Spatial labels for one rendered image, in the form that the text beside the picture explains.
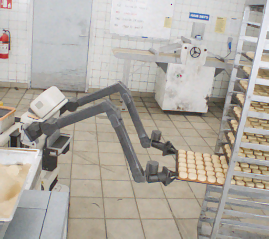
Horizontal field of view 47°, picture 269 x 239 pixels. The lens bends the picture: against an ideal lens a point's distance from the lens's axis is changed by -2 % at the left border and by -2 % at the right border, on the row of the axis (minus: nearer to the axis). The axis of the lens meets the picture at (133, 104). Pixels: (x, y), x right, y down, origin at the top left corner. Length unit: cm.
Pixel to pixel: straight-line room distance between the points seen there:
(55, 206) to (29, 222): 9
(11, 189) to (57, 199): 17
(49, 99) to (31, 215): 119
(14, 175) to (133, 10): 516
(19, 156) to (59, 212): 18
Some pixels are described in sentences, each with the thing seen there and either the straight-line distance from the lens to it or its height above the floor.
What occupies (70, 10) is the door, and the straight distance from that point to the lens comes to 580.
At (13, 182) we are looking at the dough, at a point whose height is 128.
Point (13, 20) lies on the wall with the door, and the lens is 590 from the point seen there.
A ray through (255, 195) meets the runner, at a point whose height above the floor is 50.
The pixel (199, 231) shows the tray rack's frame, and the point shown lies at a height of 15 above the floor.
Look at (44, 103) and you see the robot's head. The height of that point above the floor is 108.
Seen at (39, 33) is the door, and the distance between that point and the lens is 588.
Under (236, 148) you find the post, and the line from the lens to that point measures 180.
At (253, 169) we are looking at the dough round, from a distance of 199.
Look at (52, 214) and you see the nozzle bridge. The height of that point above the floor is 118.
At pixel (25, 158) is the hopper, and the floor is 130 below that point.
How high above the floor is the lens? 171
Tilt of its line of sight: 18 degrees down
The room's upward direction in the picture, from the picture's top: 7 degrees clockwise
